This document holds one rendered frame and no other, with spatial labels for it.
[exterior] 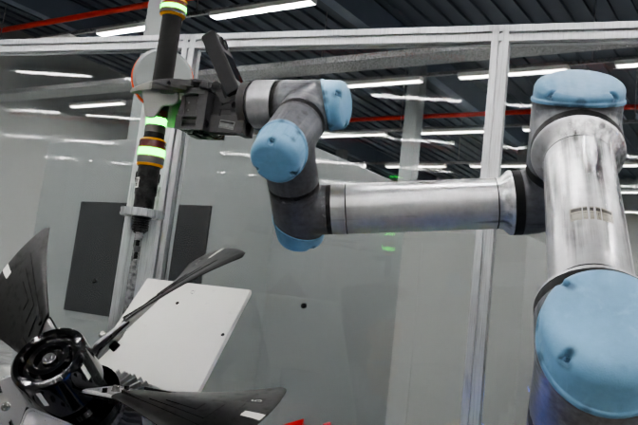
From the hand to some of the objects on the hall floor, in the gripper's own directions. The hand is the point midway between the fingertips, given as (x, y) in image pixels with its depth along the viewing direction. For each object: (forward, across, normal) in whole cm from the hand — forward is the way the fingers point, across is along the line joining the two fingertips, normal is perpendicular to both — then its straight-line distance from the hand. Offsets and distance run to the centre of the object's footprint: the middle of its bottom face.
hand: (146, 91), depth 123 cm
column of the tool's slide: (+39, +59, -166) cm, 181 cm away
